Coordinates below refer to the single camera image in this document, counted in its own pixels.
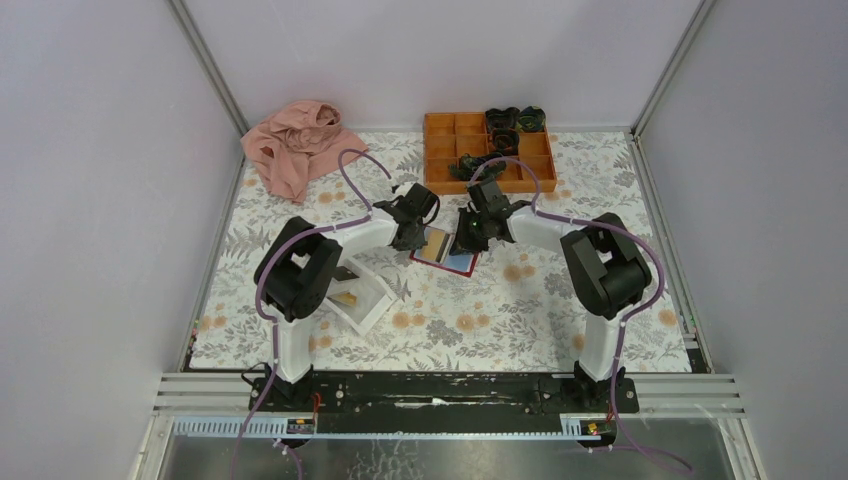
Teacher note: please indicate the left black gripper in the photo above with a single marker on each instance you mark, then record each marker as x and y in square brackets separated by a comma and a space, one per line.
[416, 242]

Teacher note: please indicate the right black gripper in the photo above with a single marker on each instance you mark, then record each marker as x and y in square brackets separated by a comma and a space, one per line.
[462, 241]

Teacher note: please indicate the gold card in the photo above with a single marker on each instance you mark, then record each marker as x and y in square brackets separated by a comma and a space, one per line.
[436, 248]
[346, 298]

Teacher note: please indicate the red card holder wallet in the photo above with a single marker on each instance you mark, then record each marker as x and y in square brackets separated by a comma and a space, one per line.
[462, 264]

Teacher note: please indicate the white plastic card box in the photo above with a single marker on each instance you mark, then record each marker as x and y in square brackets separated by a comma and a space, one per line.
[375, 298]

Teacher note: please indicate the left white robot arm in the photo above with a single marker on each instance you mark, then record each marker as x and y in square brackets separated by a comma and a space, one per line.
[295, 274]

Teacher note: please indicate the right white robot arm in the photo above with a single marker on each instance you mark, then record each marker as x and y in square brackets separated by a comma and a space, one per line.
[607, 271]

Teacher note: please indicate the loose gold card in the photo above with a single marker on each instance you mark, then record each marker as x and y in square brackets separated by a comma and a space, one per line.
[346, 298]

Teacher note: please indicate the camouflage rolled belt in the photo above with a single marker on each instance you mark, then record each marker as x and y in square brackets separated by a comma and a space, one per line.
[467, 165]

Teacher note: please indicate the dark rolled belt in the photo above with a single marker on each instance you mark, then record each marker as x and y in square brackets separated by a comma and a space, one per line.
[505, 141]

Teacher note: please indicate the orange compartment tray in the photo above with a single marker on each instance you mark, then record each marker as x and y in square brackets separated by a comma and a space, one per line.
[449, 135]

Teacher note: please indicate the floral table mat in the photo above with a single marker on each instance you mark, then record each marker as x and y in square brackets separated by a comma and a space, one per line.
[517, 311]

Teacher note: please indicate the black rolled belt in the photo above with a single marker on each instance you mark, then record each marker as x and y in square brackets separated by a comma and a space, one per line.
[496, 119]

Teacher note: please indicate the green rolled belt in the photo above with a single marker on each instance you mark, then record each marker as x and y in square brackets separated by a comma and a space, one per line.
[531, 119]

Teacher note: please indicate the pink crumpled cloth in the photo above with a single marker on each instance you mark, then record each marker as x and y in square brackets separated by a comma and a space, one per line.
[298, 144]

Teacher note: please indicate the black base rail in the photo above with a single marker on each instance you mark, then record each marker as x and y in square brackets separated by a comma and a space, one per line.
[342, 402]

